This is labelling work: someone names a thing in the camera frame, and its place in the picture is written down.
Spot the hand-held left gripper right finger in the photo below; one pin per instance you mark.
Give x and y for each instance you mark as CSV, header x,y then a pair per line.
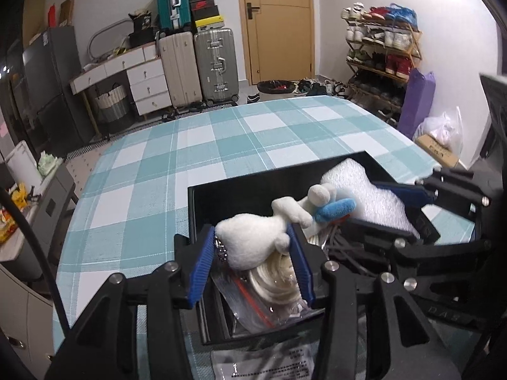
x,y
303,273

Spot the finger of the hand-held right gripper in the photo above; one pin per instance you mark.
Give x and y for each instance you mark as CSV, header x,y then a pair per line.
x,y
376,233
400,194

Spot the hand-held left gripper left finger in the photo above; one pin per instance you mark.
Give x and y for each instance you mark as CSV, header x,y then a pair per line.
x,y
200,273

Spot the white bubble wrap piece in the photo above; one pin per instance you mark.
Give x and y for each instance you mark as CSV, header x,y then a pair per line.
x,y
356,182

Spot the white plush toy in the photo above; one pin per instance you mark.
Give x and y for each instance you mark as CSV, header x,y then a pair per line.
x,y
245,241

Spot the black cardboard box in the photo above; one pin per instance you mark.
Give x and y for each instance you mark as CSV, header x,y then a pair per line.
x,y
202,213

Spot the flat cardboard box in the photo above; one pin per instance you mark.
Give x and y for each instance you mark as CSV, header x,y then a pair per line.
x,y
435,150

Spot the white plastic bag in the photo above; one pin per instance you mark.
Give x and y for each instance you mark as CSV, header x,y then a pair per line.
x,y
441,128

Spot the purple bag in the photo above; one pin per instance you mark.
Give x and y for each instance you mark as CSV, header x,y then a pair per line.
x,y
418,103

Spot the grey printed plastic packet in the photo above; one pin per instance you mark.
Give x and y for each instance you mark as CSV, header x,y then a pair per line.
x,y
269,364

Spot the pile of sandals and sneakers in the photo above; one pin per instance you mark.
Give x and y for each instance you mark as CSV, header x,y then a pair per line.
x,y
321,87

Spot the wooden shoe rack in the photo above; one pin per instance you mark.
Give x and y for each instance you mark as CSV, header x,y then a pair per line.
x,y
414,47

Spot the shoe rack with shoes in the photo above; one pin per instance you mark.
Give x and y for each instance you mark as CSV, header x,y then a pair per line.
x,y
380,39

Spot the grey low cabinet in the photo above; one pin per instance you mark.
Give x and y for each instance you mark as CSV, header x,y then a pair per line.
x,y
51,206

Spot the pale green tissue pack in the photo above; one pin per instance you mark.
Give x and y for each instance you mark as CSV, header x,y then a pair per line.
x,y
49,164

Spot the grey white laundry basket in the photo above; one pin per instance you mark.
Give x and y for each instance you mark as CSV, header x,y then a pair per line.
x,y
113,105

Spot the tan wooden door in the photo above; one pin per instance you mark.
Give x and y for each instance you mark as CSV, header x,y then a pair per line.
x,y
281,39

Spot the yellow plastic bag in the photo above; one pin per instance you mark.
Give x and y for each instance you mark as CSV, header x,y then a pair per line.
x,y
10,221

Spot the white desk with drawers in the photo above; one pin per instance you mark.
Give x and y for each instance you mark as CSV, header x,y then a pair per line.
x,y
146,83

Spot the beige suitcase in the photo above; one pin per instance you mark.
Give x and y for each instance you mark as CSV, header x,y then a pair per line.
x,y
178,71

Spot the silver suitcase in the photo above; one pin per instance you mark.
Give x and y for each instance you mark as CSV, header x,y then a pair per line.
x,y
216,67

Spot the grey refrigerator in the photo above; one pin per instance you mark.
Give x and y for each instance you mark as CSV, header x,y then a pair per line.
x,y
55,87

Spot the black yellow shoe box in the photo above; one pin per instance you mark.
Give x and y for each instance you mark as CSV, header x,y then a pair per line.
x,y
209,24

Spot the black bag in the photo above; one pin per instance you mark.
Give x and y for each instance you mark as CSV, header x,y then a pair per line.
x,y
142,27

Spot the plain black shoe box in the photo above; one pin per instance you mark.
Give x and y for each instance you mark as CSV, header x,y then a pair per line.
x,y
206,13

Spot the dark glossy cabinet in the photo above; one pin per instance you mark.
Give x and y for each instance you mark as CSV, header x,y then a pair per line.
x,y
12,87

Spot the black red shoe box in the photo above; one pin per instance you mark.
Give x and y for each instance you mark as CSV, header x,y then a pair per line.
x,y
202,5

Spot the teal suitcase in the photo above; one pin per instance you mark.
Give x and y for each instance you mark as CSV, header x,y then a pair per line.
x,y
172,4

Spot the brown cardboard box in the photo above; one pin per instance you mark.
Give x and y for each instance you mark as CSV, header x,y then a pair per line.
x,y
66,12

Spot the white oval frame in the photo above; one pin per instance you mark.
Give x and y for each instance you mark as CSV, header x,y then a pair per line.
x,y
93,41

